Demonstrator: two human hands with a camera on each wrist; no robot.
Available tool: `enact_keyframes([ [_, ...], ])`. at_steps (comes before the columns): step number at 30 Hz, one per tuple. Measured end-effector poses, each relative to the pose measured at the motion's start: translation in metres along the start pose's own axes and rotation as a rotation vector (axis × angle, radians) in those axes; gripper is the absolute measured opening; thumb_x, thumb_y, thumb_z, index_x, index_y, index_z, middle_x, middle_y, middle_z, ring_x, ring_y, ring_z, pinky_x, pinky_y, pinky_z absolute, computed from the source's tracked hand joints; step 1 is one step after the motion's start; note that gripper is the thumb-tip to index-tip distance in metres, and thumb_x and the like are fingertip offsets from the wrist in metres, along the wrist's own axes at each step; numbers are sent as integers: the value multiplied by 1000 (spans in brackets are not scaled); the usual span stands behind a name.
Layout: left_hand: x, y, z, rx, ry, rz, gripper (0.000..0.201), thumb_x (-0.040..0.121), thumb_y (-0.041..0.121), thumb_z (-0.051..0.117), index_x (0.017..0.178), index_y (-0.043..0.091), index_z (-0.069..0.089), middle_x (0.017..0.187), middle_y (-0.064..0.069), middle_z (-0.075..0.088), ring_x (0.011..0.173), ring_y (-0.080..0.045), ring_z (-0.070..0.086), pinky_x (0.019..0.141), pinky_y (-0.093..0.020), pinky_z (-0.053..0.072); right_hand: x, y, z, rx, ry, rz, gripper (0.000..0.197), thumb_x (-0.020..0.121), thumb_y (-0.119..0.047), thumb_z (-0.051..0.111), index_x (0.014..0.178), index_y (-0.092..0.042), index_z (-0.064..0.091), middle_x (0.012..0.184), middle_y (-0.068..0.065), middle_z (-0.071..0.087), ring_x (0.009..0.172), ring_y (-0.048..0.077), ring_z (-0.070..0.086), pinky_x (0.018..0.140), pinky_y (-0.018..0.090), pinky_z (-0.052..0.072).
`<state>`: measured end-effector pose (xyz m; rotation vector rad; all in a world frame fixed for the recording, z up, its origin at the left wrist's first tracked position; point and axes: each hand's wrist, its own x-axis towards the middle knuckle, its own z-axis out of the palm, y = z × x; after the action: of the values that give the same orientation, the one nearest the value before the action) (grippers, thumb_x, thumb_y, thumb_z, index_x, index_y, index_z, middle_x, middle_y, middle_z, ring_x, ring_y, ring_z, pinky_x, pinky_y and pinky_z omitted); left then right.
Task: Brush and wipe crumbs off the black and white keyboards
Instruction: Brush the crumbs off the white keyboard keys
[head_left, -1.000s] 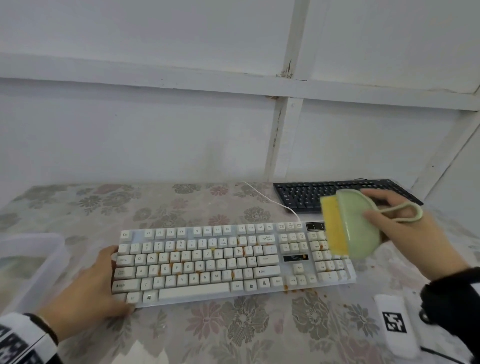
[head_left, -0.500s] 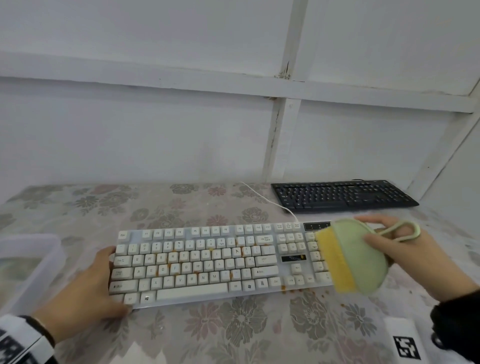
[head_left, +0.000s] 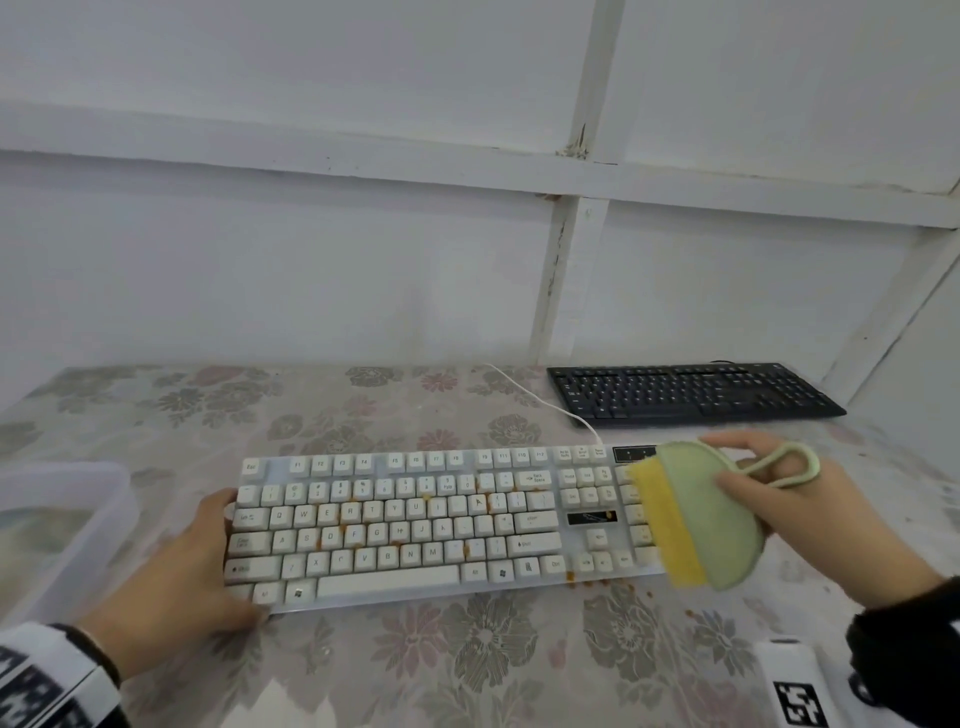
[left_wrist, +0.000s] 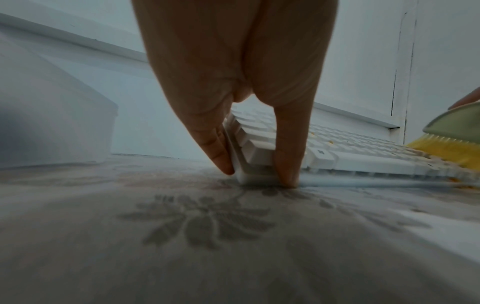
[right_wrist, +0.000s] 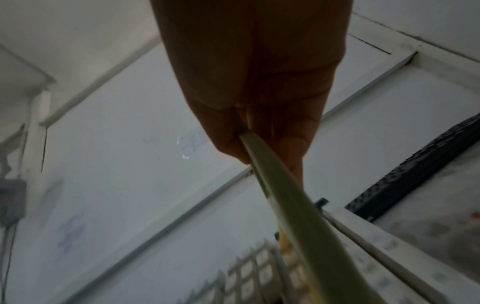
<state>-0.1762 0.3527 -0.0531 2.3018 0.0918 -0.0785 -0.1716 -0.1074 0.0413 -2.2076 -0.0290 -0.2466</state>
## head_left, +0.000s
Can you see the white wooden frame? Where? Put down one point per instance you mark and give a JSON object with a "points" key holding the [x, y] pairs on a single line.
{"points": [[300, 150]]}

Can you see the person's right forearm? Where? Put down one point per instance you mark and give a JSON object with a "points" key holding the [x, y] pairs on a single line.
{"points": [[907, 652]]}

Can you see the floral tablecloth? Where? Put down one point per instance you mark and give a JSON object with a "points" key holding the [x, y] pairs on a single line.
{"points": [[487, 652]]}

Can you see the white keyboard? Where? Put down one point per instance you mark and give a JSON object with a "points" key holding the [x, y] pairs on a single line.
{"points": [[412, 540]]}

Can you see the person's left hand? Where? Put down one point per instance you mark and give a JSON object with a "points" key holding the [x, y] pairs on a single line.
{"points": [[172, 600]]}

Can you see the clear plastic container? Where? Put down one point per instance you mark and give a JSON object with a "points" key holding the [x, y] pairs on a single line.
{"points": [[97, 510]]}

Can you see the person's left forearm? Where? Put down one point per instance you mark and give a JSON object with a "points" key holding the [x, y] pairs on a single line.
{"points": [[97, 652]]}

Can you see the green brush yellow bristles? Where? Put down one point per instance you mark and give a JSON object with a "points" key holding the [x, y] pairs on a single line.
{"points": [[712, 517]]}

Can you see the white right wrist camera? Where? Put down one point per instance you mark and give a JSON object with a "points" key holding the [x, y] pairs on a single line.
{"points": [[795, 682]]}

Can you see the black keyboard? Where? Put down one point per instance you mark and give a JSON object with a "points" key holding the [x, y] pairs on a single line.
{"points": [[697, 394]]}

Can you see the white marker left wristband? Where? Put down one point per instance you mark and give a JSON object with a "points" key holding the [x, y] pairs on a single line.
{"points": [[45, 682]]}

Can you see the person's right hand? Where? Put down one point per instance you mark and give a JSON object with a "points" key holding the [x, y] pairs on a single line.
{"points": [[840, 525]]}

